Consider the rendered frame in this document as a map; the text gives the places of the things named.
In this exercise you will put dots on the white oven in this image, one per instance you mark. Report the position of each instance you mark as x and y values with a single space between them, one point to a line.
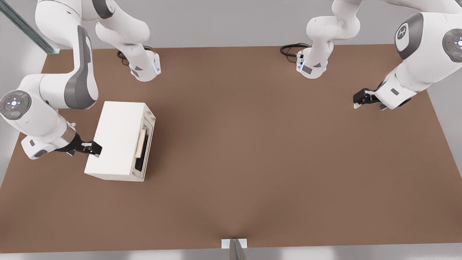
115 139

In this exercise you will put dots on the cream oven door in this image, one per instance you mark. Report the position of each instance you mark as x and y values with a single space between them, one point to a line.
148 119

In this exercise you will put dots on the silver frame post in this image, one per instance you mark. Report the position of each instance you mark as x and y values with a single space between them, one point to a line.
235 249
25 27

